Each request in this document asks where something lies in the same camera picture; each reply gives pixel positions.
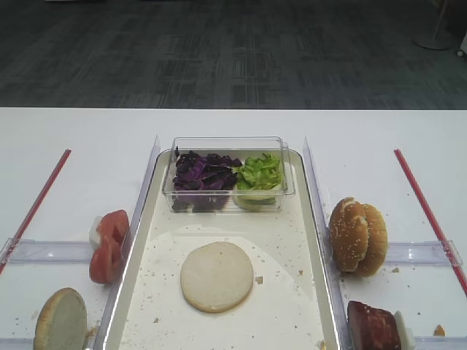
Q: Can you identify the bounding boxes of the green lettuce leaves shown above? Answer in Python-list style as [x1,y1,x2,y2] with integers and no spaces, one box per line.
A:
[233,153,284,211]

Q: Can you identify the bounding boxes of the upper tomato slice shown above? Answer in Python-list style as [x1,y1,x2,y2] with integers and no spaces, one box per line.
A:
[96,209,129,248]

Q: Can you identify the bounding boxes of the tomato slice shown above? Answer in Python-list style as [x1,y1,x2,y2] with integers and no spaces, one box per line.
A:
[89,235,122,284]
[96,209,129,248]

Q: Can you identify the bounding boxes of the white pusher block tomato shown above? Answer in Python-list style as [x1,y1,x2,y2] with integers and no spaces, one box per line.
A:
[89,216,102,251]

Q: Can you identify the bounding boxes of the lower tomato slice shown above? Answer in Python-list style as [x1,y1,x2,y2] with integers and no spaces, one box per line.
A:
[89,235,122,284]

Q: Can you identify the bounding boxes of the dark meat patty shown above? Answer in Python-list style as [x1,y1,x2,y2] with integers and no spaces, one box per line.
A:
[347,300,401,350]

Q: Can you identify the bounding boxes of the bread crumb piece right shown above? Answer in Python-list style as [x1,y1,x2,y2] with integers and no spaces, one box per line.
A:
[433,324,446,337]

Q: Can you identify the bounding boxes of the clear plastic container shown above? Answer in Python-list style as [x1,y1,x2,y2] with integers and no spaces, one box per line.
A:
[162,136,295,213]

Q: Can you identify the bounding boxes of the purple cabbage leaves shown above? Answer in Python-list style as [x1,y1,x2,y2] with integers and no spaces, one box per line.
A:
[172,149,242,211]

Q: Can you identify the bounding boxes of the clear long divider right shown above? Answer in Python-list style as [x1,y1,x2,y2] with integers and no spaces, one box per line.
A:
[303,139,354,349]

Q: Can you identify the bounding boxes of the clear long divider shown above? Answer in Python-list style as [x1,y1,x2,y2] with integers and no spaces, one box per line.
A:
[303,139,354,349]
[85,135,161,349]

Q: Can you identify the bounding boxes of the bottom bun slice on tray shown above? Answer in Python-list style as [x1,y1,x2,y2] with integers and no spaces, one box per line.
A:
[180,241,254,313]

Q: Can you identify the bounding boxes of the sesame bun front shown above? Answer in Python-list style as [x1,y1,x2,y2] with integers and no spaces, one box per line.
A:
[329,197,368,272]

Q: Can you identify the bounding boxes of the sesame bun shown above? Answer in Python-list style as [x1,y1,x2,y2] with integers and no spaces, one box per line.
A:
[329,197,368,272]
[358,204,388,277]

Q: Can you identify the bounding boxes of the metal baking tray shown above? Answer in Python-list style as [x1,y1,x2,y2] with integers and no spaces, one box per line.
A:
[94,152,340,349]

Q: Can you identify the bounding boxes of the sesame bun back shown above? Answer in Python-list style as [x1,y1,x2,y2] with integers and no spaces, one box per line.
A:
[358,204,388,277]

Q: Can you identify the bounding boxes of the clear long divider left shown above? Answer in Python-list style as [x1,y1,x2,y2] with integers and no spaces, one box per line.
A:
[85,135,161,349]

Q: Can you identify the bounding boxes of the standing bun half left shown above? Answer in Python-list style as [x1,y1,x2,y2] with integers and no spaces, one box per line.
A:
[33,287,88,350]

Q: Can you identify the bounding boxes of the white pusher block patty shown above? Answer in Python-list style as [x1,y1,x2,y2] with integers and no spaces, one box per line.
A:
[394,311,416,350]

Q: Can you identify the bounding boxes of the right red rail strip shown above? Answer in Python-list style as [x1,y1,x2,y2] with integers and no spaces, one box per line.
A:
[394,149,466,294]

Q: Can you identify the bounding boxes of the red rail strip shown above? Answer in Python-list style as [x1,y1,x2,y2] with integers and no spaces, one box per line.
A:
[394,149,466,294]
[0,149,72,272]

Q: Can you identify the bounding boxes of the clear rail right upper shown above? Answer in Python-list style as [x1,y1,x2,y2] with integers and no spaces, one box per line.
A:
[385,241,463,267]

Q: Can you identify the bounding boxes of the clear rail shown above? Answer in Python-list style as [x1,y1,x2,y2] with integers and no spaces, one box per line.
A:
[0,338,34,350]
[1,238,93,264]
[415,336,467,350]
[385,241,463,267]

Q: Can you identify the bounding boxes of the clear rail left upper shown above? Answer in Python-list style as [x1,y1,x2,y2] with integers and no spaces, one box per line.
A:
[1,238,93,264]

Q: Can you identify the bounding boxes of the left red rail strip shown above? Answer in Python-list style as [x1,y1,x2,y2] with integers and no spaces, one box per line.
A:
[0,149,72,272]

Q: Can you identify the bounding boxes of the clear rail right lower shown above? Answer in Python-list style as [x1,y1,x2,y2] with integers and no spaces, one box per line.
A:
[415,336,467,350]

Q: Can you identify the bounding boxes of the clear rail left lower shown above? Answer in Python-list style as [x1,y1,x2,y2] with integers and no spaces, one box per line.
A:
[0,338,34,350]

